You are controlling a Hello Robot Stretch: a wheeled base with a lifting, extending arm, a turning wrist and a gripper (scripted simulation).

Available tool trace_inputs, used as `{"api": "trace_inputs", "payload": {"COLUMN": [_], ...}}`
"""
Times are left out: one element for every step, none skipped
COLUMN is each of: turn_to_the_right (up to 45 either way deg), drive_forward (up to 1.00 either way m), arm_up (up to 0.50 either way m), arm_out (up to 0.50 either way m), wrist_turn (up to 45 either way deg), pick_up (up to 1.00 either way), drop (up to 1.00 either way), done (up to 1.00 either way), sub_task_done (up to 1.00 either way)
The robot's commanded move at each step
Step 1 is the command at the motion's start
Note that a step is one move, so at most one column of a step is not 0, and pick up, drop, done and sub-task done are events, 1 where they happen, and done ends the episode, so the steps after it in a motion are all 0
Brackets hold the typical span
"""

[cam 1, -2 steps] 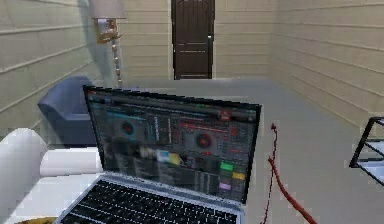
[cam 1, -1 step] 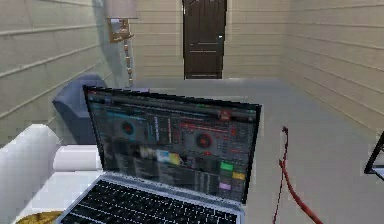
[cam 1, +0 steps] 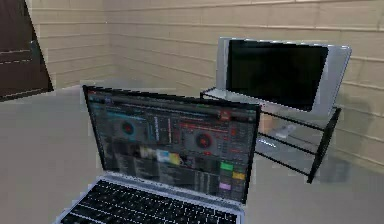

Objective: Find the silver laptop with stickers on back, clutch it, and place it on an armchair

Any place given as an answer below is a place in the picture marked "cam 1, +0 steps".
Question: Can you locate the silver laptop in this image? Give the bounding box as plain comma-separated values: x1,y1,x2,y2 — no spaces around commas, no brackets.
53,84,262,224

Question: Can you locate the silver television set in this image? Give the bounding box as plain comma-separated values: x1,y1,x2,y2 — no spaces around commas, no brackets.
215,36,353,118

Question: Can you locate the black glass television stand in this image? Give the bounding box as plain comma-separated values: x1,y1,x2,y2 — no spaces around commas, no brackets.
199,87,342,185

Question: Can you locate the dark brown room door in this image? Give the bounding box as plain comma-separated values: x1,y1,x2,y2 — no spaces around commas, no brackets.
0,0,55,103

